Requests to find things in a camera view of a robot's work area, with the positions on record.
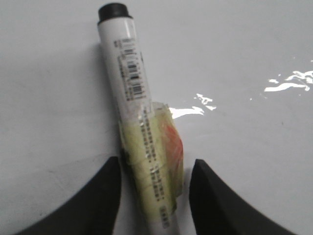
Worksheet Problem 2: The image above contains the white whiteboard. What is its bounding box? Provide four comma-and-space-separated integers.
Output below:
0, 0, 313, 235

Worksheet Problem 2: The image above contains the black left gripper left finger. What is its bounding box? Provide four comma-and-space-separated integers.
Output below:
19, 157, 121, 235

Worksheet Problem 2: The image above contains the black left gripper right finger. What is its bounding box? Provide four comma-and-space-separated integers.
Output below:
189, 159, 292, 235

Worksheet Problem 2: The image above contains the white marker with tape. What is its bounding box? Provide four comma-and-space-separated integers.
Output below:
97, 3, 180, 235

